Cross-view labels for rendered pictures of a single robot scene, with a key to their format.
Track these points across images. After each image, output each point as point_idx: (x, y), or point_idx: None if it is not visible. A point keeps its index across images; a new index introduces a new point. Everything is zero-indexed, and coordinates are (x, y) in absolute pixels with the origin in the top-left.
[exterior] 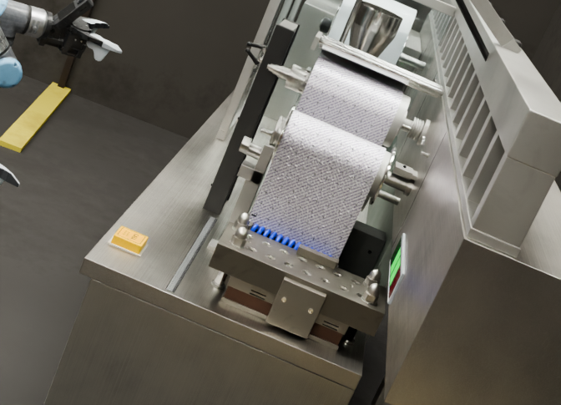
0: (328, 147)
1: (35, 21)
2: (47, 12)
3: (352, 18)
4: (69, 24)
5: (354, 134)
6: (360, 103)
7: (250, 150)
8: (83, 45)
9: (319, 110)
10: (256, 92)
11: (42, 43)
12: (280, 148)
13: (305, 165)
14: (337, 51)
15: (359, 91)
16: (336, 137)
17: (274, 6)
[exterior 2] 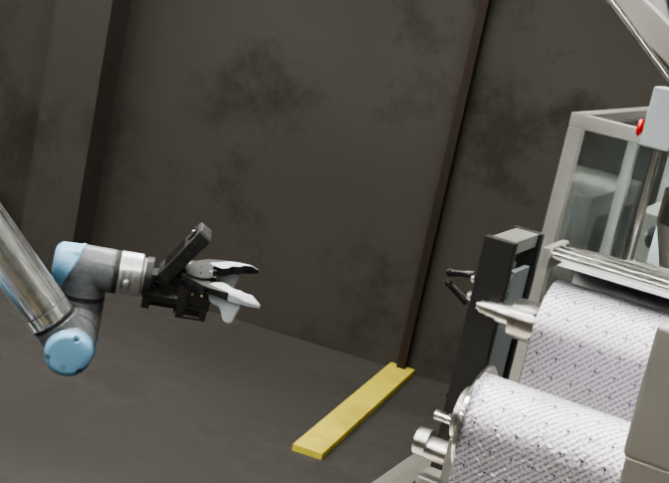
0: (545, 437)
1: (125, 272)
2: (147, 258)
3: (641, 214)
4: (181, 272)
5: (626, 408)
6: (628, 353)
7: (430, 451)
8: (204, 301)
9: (559, 371)
10: (469, 350)
11: (145, 305)
12: (461, 444)
13: (509, 474)
14: (585, 268)
15: (625, 333)
16: (560, 418)
17: (555, 216)
